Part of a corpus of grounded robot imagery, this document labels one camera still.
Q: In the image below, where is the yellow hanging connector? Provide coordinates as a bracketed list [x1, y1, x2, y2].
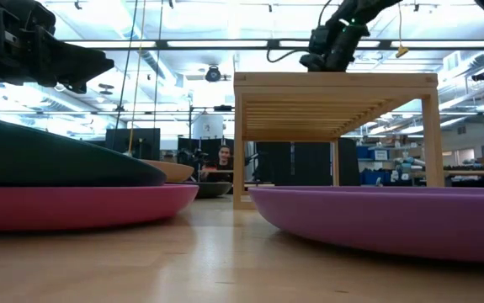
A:
[395, 2, 410, 59]

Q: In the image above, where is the black ceiling camera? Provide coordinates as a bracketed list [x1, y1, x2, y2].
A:
[205, 65, 222, 83]

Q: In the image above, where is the blue storage bin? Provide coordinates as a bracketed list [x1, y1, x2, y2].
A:
[357, 146, 390, 162]
[359, 167, 390, 186]

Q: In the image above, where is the person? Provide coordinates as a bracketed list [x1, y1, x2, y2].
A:
[199, 145, 235, 183]

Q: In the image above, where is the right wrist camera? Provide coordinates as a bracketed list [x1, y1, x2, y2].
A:
[308, 25, 332, 56]

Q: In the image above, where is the purple plate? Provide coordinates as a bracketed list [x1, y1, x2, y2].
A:
[248, 186, 484, 265]

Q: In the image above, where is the light pink plate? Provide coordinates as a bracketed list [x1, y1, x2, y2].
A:
[140, 158, 195, 183]

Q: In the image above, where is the dark grey plate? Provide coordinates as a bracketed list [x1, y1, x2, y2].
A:
[182, 181, 233, 199]

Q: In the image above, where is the black overhead bar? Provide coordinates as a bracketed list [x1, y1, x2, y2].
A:
[62, 39, 484, 51]

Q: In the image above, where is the black partition panel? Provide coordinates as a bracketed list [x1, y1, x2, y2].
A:
[254, 137, 361, 187]

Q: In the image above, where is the bamboo slatted shelf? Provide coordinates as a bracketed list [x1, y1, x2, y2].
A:
[232, 72, 445, 210]

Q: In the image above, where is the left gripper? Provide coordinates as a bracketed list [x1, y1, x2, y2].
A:
[0, 0, 115, 94]

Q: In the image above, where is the wooden workbench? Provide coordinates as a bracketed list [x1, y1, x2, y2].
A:
[409, 169, 484, 178]

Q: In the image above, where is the black hanging cable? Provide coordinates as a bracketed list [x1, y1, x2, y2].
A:
[113, 0, 141, 136]

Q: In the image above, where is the dark green plate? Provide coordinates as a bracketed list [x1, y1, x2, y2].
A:
[0, 114, 168, 188]

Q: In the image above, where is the magenta plate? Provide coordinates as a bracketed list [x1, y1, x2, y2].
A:
[0, 183, 199, 232]

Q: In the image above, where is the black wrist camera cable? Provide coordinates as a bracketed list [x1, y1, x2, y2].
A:
[265, 47, 311, 64]

